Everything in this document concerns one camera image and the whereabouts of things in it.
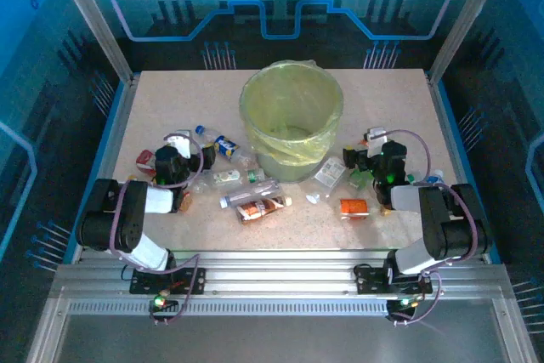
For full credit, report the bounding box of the blue yellow label bottle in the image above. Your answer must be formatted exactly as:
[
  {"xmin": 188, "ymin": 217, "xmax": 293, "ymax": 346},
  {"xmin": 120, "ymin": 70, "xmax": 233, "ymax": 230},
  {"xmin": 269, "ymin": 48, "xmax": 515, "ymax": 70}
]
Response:
[{"xmin": 194, "ymin": 124, "xmax": 257, "ymax": 169}]

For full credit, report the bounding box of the red small packet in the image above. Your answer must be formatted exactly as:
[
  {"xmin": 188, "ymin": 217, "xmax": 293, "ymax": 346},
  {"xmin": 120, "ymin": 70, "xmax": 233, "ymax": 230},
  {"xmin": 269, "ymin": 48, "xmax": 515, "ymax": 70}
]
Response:
[{"xmin": 127, "ymin": 148, "xmax": 157, "ymax": 181}]

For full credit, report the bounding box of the orange label bottle yellow cap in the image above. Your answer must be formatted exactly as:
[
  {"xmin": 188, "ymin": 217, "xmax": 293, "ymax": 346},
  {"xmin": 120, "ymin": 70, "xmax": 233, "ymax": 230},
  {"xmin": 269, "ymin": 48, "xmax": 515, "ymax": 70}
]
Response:
[{"xmin": 338, "ymin": 196, "xmax": 392, "ymax": 223}]

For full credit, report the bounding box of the clear bottle with purple label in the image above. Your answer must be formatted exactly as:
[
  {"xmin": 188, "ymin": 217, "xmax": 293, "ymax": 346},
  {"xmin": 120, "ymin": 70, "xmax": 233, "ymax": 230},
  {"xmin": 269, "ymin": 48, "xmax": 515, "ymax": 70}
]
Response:
[{"xmin": 218, "ymin": 179, "xmax": 282, "ymax": 210}]

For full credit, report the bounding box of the grey mesh waste bin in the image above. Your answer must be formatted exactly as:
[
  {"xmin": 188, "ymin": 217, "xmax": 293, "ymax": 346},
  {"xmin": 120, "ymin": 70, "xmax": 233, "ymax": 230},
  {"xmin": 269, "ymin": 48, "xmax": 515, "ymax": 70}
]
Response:
[{"xmin": 240, "ymin": 60, "xmax": 344, "ymax": 184}]

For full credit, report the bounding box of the yellow-green plastic bin liner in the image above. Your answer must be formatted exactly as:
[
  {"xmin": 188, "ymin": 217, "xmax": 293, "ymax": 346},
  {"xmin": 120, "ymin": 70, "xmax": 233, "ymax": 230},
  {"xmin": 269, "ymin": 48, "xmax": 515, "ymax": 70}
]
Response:
[{"xmin": 239, "ymin": 59, "xmax": 345, "ymax": 167}]

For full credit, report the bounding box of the green label bottle orange cap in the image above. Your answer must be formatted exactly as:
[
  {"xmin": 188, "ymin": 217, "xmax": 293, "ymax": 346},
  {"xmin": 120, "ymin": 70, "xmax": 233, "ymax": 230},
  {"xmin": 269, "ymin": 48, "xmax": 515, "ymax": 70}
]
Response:
[{"xmin": 347, "ymin": 166, "xmax": 376, "ymax": 193}]

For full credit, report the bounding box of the square clear bottle white label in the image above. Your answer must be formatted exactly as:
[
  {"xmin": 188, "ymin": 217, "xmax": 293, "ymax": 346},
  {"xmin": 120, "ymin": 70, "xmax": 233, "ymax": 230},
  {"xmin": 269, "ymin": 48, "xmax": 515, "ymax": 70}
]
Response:
[{"xmin": 305, "ymin": 156, "xmax": 348, "ymax": 206}]

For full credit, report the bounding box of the clear bottle with green label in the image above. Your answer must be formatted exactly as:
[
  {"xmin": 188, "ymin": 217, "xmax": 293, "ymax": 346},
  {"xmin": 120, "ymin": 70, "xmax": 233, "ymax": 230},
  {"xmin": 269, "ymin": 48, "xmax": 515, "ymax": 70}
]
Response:
[{"xmin": 193, "ymin": 168, "xmax": 267, "ymax": 194}]

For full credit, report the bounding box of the blue table edge strip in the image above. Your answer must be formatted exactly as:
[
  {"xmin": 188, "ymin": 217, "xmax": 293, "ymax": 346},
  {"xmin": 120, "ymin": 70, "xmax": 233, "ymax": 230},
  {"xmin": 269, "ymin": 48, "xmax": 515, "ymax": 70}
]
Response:
[
  {"xmin": 67, "ymin": 80, "xmax": 131, "ymax": 264},
  {"xmin": 433, "ymin": 80, "xmax": 503, "ymax": 264}
]

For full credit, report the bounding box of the brown label plastic bottle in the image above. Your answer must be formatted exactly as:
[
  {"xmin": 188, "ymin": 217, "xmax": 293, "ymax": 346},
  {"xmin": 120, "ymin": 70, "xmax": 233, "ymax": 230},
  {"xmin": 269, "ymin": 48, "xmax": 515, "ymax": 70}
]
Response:
[{"xmin": 235, "ymin": 195, "xmax": 294, "ymax": 225}]

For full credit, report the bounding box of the small LED connector board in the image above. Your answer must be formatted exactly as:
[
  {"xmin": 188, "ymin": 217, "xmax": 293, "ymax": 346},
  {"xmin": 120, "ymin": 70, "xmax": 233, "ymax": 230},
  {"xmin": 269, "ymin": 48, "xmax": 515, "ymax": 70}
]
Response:
[
  {"xmin": 148, "ymin": 292, "xmax": 179, "ymax": 326},
  {"xmin": 386, "ymin": 296, "xmax": 420, "ymax": 326}
]

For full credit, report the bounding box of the slotted aluminium strip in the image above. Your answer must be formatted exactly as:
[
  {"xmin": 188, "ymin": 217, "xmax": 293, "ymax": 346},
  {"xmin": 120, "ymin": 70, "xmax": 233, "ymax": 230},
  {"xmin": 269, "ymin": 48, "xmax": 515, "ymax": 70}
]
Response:
[{"xmin": 67, "ymin": 299, "xmax": 498, "ymax": 317}]

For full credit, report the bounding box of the grey front panel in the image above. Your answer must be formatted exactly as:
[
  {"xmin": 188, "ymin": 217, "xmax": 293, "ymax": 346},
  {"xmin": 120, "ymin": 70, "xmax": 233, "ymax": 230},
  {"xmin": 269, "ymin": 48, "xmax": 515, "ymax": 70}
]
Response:
[{"xmin": 54, "ymin": 315, "xmax": 528, "ymax": 363}]

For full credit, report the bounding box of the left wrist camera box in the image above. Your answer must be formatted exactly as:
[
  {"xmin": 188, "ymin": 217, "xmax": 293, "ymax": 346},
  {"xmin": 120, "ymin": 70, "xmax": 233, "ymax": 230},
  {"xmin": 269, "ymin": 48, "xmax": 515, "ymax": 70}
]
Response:
[{"xmin": 175, "ymin": 128, "xmax": 196, "ymax": 161}]

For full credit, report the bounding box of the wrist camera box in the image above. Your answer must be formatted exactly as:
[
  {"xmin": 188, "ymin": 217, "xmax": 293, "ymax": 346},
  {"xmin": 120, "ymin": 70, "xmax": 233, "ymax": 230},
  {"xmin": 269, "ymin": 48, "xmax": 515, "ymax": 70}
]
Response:
[
  {"xmin": 175, "ymin": 128, "xmax": 196, "ymax": 161},
  {"xmin": 365, "ymin": 127, "xmax": 388, "ymax": 158}
]

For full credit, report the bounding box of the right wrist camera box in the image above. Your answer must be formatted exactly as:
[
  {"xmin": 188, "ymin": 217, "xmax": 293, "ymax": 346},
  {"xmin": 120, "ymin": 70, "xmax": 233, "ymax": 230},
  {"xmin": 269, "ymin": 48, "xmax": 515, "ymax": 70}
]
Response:
[{"xmin": 365, "ymin": 127, "xmax": 388, "ymax": 158}]

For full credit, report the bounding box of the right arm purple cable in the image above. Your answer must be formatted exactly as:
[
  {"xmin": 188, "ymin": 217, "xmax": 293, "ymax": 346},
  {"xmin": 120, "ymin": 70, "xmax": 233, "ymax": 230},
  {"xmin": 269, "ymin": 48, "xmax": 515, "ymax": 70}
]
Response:
[{"xmin": 384, "ymin": 128, "xmax": 480, "ymax": 328}]

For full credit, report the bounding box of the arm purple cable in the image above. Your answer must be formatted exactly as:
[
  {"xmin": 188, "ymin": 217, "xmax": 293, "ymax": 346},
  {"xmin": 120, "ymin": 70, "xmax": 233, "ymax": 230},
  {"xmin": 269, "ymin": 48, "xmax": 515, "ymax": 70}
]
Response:
[
  {"xmin": 109, "ymin": 133, "xmax": 205, "ymax": 326},
  {"xmin": 384, "ymin": 128, "xmax": 480, "ymax": 328}
]

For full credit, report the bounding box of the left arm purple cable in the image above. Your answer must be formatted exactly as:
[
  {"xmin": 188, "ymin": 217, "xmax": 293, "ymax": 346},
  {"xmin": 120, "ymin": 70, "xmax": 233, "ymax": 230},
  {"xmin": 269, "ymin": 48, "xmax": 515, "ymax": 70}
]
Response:
[{"xmin": 109, "ymin": 133, "xmax": 205, "ymax": 326}]

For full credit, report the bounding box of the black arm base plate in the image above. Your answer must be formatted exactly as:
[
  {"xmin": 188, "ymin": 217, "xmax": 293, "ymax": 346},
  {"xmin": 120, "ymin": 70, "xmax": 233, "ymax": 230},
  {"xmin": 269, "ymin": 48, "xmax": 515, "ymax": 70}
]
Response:
[
  {"xmin": 354, "ymin": 264, "xmax": 434, "ymax": 296},
  {"xmin": 129, "ymin": 267, "xmax": 207, "ymax": 296}
]

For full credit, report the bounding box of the aluminium front rail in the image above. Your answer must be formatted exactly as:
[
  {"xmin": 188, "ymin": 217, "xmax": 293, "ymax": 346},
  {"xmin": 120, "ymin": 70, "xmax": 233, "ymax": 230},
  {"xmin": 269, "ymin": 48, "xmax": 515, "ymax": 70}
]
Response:
[{"xmin": 50, "ymin": 249, "xmax": 513, "ymax": 298}]

